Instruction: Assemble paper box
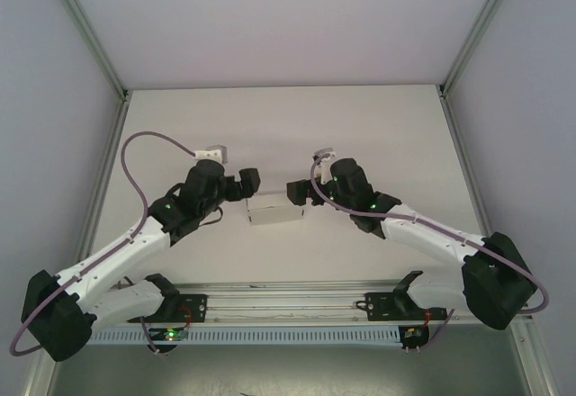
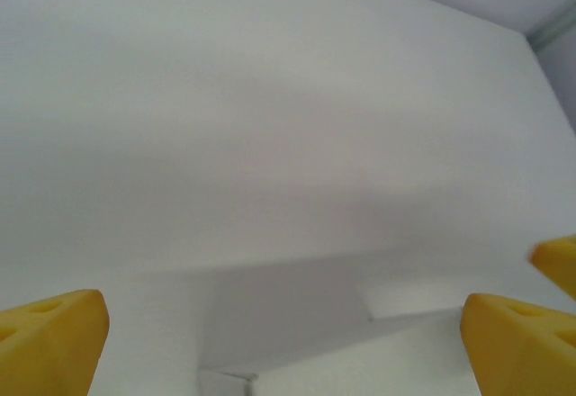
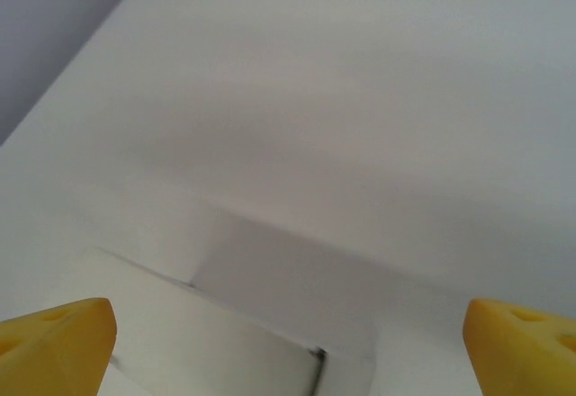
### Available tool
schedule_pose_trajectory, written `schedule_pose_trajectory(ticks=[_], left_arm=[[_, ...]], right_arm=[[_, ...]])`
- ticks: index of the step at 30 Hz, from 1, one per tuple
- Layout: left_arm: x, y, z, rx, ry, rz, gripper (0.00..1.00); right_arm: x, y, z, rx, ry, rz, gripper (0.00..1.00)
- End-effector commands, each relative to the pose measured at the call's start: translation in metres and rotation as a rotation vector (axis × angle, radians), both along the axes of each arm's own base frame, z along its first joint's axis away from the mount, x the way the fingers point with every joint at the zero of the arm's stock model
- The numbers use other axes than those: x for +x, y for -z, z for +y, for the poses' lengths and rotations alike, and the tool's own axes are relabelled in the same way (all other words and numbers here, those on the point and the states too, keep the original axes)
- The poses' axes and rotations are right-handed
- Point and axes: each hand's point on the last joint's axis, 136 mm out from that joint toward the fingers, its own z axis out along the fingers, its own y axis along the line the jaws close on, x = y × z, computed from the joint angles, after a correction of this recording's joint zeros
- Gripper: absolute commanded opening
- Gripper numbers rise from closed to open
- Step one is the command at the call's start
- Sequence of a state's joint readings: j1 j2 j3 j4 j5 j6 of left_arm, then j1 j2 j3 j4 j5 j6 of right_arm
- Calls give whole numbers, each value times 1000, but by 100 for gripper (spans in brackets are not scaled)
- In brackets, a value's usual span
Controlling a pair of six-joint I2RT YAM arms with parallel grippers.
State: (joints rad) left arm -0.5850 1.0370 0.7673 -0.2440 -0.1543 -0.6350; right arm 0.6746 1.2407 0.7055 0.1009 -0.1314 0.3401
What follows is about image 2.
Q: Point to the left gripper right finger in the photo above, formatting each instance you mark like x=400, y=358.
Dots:
x=522, y=351

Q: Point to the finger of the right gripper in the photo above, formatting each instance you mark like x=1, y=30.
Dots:
x=558, y=261

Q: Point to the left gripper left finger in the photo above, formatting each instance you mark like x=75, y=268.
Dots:
x=49, y=346

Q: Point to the white paper box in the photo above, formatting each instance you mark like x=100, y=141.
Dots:
x=288, y=306

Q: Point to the aluminium frame post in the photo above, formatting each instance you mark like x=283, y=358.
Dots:
x=553, y=27

